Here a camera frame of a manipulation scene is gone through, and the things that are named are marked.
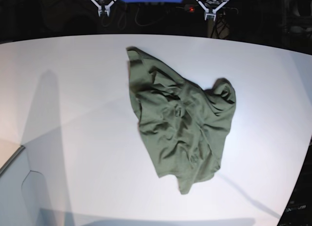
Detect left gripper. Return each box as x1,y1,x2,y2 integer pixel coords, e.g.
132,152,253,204
195,0,231,20

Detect green t-shirt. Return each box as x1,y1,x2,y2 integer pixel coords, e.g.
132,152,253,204
126,47,236,194

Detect black power strip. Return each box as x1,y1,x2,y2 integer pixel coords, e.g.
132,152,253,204
183,4,239,15

